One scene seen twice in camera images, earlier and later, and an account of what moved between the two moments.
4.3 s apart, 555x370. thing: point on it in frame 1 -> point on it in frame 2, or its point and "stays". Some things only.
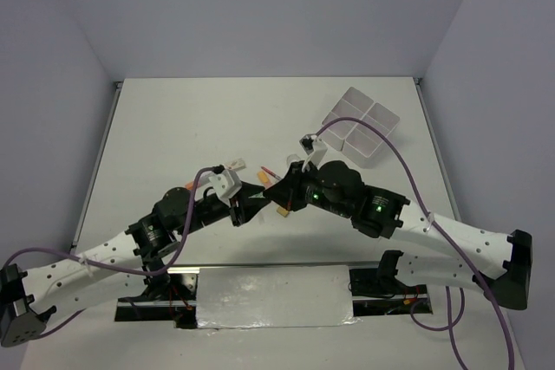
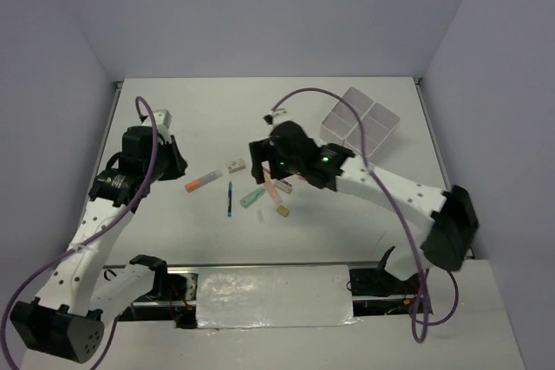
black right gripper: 285,192 -> 260,151
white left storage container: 354,104 stays
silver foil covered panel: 274,296 stays
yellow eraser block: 282,211 stays
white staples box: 237,165 stays
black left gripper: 248,208 -> 179,164
